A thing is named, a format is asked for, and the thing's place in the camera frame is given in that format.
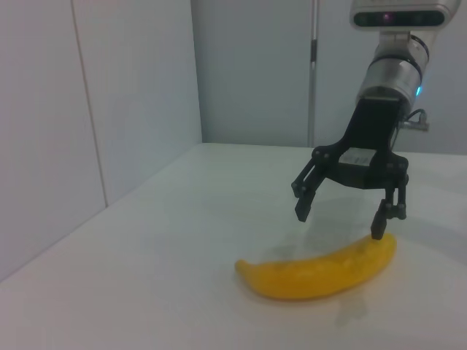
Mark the thin grey metal pole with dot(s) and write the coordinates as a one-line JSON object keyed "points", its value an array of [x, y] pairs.
{"points": [[313, 73]]}

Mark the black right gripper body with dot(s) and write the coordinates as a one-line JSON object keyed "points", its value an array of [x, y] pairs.
{"points": [[376, 124]]}

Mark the yellow banana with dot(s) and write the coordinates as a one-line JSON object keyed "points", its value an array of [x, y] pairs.
{"points": [[313, 277]]}

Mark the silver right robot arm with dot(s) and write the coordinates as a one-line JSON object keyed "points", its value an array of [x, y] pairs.
{"points": [[394, 69]]}

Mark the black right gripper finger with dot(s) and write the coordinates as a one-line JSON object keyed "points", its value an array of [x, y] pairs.
{"points": [[304, 208], [377, 226]]}

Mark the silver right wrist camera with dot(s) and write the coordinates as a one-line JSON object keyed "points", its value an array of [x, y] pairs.
{"points": [[397, 16]]}

